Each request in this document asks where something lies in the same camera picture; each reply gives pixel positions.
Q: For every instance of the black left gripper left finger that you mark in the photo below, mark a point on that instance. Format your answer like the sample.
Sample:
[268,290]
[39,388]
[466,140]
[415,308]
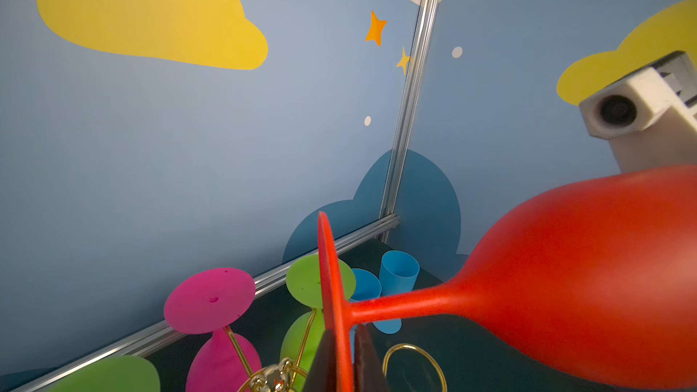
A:
[322,376]

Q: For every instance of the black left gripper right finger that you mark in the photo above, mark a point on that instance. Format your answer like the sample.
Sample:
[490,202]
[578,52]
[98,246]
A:
[368,375]

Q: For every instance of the green wine glass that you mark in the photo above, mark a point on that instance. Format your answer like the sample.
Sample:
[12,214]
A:
[125,373]
[302,339]

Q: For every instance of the red wine glass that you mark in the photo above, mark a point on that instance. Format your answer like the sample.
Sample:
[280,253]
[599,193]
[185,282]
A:
[596,279]

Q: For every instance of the pink wine glass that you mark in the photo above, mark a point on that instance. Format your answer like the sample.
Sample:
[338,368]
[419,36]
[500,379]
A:
[209,302]

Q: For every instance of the gold wire wine glass rack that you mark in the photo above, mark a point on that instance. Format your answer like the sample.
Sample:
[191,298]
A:
[279,377]

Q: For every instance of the aluminium back frame rail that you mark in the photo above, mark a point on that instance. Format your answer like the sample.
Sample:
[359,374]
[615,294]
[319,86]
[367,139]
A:
[148,340]

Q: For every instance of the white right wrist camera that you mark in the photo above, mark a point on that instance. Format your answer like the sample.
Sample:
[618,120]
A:
[648,117]

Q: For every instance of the aluminium right frame post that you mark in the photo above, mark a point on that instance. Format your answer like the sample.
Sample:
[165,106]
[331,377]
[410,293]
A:
[407,114]

